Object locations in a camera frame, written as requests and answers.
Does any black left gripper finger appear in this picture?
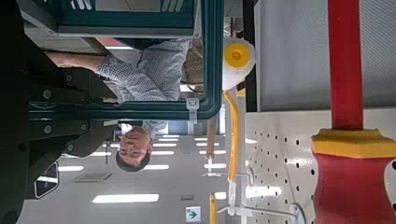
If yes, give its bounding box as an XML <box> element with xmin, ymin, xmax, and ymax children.
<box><xmin>29</xmin><ymin>65</ymin><xmax>119</xmax><ymax>105</ymax></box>
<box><xmin>29</xmin><ymin>119</ymin><xmax>119</xmax><ymax>159</ymax></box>

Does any dark green plastic crate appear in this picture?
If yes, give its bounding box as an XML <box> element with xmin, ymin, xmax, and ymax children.
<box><xmin>29</xmin><ymin>0</ymin><xmax>225</xmax><ymax>121</ymax></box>

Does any bare person forearm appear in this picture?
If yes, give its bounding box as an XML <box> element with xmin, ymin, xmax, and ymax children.
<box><xmin>46</xmin><ymin>50</ymin><xmax>106</xmax><ymax>73</ymax></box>

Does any long ceiling light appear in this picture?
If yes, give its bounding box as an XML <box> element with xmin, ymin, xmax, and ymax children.
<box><xmin>57</xmin><ymin>165</ymin><xmax>85</xmax><ymax>173</ymax></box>
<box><xmin>143</xmin><ymin>164</ymin><xmax>171</xmax><ymax>171</ymax></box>
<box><xmin>92</xmin><ymin>193</ymin><xmax>161</xmax><ymax>204</ymax></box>

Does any grey ceiling vent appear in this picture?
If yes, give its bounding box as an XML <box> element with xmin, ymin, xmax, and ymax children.
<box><xmin>74</xmin><ymin>172</ymin><xmax>113</xmax><ymax>183</ymax></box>

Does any man in checkered shirt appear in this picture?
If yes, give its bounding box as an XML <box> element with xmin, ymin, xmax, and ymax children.
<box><xmin>46</xmin><ymin>36</ymin><xmax>204</xmax><ymax>173</ymax></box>

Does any green arrow exit sign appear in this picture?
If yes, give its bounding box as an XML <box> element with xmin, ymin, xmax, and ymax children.
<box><xmin>185</xmin><ymin>205</ymin><xmax>202</xmax><ymax>223</ymax></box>

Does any yellow white paint roller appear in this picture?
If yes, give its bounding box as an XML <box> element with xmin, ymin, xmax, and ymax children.
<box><xmin>221</xmin><ymin>36</ymin><xmax>257</xmax><ymax>184</ymax></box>

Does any white pegboard hook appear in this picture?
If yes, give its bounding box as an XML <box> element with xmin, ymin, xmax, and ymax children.
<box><xmin>217</xmin><ymin>181</ymin><xmax>307</xmax><ymax>224</ymax></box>
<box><xmin>201</xmin><ymin>155</ymin><xmax>255</xmax><ymax>186</ymax></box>

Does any white metal pegboard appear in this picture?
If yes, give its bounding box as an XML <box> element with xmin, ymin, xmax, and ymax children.
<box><xmin>244</xmin><ymin>106</ymin><xmax>396</xmax><ymax>224</ymax></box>

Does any grey partition panel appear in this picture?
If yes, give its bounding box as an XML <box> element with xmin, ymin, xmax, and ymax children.
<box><xmin>253</xmin><ymin>0</ymin><xmax>396</xmax><ymax>112</ymax></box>

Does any red yellow screwdriver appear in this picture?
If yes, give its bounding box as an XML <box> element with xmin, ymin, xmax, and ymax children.
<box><xmin>310</xmin><ymin>0</ymin><xmax>396</xmax><ymax>224</ymax></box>

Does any wooden handled green trowel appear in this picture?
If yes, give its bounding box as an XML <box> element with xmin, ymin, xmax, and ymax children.
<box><xmin>206</xmin><ymin>116</ymin><xmax>218</xmax><ymax>159</ymax></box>

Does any black stand post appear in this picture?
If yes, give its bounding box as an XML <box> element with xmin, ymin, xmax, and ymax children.
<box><xmin>242</xmin><ymin>0</ymin><xmax>258</xmax><ymax>113</ymax></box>

